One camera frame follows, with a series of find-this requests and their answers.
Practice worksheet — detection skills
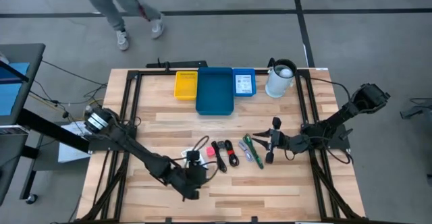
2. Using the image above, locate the black floor cable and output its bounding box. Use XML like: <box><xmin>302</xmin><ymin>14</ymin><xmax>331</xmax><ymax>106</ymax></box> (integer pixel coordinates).
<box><xmin>40</xmin><ymin>60</ymin><xmax>108</xmax><ymax>105</ymax></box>

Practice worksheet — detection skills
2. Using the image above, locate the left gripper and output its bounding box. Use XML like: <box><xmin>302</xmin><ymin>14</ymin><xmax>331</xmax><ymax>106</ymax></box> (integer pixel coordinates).
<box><xmin>168</xmin><ymin>150</ymin><xmax>209</xmax><ymax>201</ymax></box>

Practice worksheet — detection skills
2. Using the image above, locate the black hanging arm cable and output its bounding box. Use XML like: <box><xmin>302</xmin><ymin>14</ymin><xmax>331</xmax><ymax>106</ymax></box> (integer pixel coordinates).
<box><xmin>310</xmin><ymin>77</ymin><xmax>352</xmax><ymax>101</ymax></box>

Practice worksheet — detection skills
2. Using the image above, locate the black flat bar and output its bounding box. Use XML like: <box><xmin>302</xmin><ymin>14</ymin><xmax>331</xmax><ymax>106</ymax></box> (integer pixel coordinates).
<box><xmin>145</xmin><ymin>57</ymin><xmax>209</xmax><ymax>69</ymax></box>

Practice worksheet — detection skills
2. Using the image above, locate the black left camera cable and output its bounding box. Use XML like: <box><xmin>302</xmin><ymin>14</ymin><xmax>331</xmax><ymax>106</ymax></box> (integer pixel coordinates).
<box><xmin>175</xmin><ymin>135</ymin><xmax>219</xmax><ymax>181</ymax></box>

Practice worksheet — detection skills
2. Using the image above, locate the black aluminium table frame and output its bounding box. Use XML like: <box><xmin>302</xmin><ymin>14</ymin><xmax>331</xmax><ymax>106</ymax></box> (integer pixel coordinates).
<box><xmin>76</xmin><ymin>67</ymin><xmax>367</xmax><ymax>224</ymax></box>

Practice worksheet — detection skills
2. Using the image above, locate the black cable with red tie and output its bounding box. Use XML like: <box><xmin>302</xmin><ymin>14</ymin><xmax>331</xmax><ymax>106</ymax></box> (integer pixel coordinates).
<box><xmin>224</xmin><ymin>139</ymin><xmax>240</xmax><ymax>167</ymax></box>

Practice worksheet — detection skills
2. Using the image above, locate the red patterned strap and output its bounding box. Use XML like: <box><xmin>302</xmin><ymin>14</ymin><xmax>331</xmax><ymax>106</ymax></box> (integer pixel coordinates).
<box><xmin>126</xmin><ymin>0</ymin><xmax>150</xmax><ymax>22</ymax></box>

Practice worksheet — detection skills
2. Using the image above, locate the black cable bundle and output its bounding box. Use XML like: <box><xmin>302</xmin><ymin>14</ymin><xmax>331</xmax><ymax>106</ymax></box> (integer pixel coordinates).
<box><xmin>211</xmin><ymin>140</ymin><xmax>228</xmax><ymax>173</ymax></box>

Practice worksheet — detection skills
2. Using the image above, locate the green braided cable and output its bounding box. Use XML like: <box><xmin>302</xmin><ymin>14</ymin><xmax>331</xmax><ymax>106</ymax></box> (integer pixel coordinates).
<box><xmin>242</xmin><ymin>133</ymin><xmax>265</xmax><ymax>170</ymax></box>

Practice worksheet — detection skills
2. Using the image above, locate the white sheet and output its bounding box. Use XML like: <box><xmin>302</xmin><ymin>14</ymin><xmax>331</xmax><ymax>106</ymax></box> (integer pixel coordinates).
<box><xmin>57</xmin><ymin>121</ymin><xmax>92</xmax><ymax>164</ymax></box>

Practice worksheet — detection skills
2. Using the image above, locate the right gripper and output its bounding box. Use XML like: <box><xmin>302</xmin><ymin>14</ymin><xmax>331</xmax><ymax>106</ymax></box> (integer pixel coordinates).
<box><xmin>252</xmin><ymin>117</ymin><xmax>291</xmax><ymax>165</ymax></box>

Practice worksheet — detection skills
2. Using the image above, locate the person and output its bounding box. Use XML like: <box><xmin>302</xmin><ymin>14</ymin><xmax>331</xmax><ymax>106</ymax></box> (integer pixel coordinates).
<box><xmin>79</xmin><ymin>0</ymin><xmax>166</xmax><ymax>52</ymax></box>

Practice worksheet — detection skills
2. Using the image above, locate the large teal plastic bin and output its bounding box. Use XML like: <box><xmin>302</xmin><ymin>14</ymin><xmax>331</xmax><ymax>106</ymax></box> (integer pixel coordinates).
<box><xmin>195</xmin><ymin>67</ymin><xmax>235</xmax><ymax>116</ymax></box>

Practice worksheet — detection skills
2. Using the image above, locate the white cylindrical container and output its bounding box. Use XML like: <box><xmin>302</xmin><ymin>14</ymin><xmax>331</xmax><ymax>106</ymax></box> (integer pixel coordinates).
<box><xmin>265</xmin><ymin>58</ymin><xmax>298</xmax><ymax>99</ymax></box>

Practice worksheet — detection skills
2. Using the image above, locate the blue panel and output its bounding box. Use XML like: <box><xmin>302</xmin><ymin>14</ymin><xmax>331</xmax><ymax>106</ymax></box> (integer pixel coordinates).
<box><xmin>0</xmin><ymin>61</ymin><xmax>31</xmax><ymax>116</ymax></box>

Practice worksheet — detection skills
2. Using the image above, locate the grey equipment cart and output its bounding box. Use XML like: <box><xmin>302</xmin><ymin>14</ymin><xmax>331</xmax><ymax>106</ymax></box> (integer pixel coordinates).
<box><xmin>0</xmin><ymin>43</ymin><xmax>47</xmax><ymax>206</ymax></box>

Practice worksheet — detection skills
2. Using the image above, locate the white usb cable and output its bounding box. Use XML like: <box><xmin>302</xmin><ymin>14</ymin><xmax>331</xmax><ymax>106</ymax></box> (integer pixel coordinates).
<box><xmin>238</xmin><ymin>140</ymin><xmax>254</xmax><ymax>163</ymax></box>

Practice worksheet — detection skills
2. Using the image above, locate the yellow slotted plastic bin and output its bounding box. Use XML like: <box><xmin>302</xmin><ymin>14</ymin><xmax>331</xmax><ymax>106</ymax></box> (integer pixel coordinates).
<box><xmin>173</xmin><ymin>70</ymin><xmax>198</xmax><ymax>101</ymax></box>

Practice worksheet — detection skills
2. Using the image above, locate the small blue plastic bin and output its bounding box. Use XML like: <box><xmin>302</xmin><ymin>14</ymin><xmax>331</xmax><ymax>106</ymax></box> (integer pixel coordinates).
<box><xmin>232</xmin><ymin>67</ymin><xmax>257</xmax><ymax>98</ymax></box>

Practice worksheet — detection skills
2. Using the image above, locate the black support beam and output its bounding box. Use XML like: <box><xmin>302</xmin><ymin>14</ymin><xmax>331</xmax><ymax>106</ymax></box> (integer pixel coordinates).
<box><xmin>16</xmin><ymin>109</ymin><xmax>92</xmax><ymax>154</ymax></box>

